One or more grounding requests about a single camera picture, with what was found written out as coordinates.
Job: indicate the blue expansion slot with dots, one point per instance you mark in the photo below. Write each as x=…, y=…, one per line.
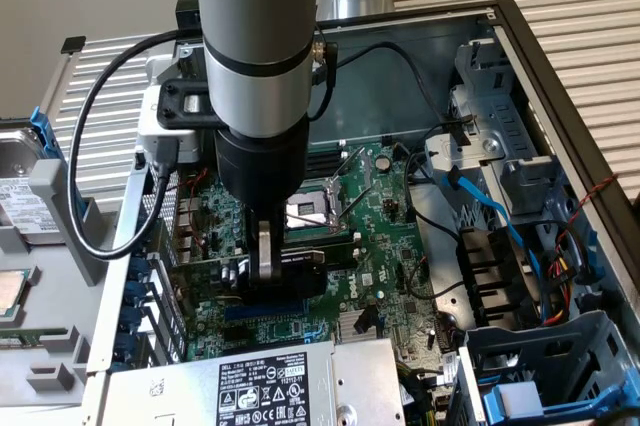
x=265, y=313

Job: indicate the silver chipset heatsink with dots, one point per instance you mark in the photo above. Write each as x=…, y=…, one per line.
x=345, y=328

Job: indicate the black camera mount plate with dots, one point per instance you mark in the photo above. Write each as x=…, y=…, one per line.
x=167, y=106

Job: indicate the silver coin battery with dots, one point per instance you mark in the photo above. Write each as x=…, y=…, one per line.
x=383, y=162

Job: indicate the short black expansion slot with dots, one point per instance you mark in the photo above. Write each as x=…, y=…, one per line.
x=236, y=336

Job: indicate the open grey PC case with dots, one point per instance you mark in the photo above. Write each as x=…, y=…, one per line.
x=380, y=96

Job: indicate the black intrusion switch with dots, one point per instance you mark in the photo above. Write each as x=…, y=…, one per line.
x=139, y=159

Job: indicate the grey disk bay cage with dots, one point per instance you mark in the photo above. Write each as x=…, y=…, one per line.
x=525, y=341

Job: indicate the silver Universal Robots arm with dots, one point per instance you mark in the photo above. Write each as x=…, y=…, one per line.
x=250, y=21

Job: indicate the silver CPU chip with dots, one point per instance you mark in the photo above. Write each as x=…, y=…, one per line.
x=10, y=296

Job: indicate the black angled SATA plug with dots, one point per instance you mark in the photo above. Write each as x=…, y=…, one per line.
x=365, y=318

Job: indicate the hard disk in blue carrier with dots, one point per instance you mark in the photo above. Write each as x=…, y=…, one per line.
x=20, y=206

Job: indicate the grey plastic parts rack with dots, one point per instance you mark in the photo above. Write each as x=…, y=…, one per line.
x=55, y=286

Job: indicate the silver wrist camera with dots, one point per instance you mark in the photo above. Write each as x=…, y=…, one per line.
x=146, y=126

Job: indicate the black box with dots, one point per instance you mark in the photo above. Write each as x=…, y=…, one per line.
x=187, y=11

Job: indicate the green RAM stick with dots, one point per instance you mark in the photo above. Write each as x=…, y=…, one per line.
x=30, y=338

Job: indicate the silver metal drive bay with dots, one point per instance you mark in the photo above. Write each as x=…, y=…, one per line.
x=500, y=111

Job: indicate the green Dell motherboard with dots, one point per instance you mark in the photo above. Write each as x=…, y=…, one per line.
x=380, y=256

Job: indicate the blue slot retention clip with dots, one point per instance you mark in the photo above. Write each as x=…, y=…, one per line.
x=127, y=352
x=137, y=291
x=146, y=226
x=134, y=320

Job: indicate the CPU socket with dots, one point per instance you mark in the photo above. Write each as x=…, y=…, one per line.
x=315, y=206

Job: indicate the green graphics card black shroud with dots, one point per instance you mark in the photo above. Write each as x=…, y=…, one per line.
x=305, y=281

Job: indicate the blue disk carrier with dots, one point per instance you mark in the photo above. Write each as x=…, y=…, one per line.
x=492, y=398

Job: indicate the black table corner cap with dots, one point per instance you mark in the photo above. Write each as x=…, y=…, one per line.
x=73, y=44

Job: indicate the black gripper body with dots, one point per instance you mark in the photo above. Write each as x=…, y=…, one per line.
x=260, y=166

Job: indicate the black case fan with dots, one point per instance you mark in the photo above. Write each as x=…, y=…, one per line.
x=487, y=271

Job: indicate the silver socket locking lever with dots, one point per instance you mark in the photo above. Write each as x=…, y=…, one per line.
x=315, y=222

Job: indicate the silver power supply unit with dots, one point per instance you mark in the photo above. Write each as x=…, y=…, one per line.
x=200, y=386

